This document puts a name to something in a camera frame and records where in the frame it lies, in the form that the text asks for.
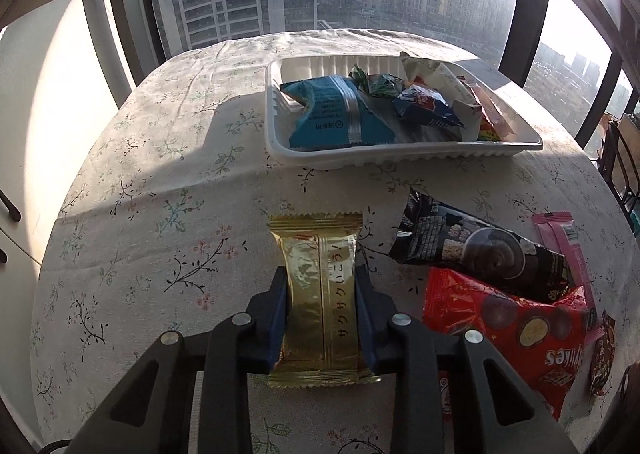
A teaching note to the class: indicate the small dark blue snack packet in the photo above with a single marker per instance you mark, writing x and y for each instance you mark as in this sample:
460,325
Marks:
425,106

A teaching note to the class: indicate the black window frame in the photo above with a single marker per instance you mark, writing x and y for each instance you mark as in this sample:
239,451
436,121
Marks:
532,9

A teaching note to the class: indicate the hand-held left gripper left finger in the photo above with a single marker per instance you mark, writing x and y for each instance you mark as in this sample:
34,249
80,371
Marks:
277,319

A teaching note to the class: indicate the small green snack packet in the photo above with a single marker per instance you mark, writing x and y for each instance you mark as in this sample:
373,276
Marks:
382,84

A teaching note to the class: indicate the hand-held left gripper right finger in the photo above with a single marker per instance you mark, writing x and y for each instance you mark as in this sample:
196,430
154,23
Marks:
365,321

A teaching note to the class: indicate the pink and orange snack packet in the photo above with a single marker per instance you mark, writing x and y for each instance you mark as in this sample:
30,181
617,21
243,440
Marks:
490,119

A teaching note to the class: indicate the black snack packet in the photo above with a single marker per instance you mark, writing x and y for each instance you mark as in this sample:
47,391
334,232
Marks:
480,254

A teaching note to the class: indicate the white lower cabinet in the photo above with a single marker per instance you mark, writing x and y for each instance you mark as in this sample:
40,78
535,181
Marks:
40,109

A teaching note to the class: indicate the gold snack packet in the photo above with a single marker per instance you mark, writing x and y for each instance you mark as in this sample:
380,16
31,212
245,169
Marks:
320,284

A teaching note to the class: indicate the white plastic tray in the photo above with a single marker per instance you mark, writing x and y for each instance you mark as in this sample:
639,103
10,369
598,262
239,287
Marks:
380,154

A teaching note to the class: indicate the pale white snack packet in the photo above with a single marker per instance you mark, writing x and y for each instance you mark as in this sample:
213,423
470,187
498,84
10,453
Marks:
445,79

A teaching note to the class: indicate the red snack packet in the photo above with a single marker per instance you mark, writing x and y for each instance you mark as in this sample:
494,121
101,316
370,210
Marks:
500,329

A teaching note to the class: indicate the brown patterned snack packet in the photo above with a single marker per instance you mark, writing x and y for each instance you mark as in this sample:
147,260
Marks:
602,359

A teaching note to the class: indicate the black metal chair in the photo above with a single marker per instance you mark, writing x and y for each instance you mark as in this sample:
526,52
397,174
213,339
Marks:
617,169

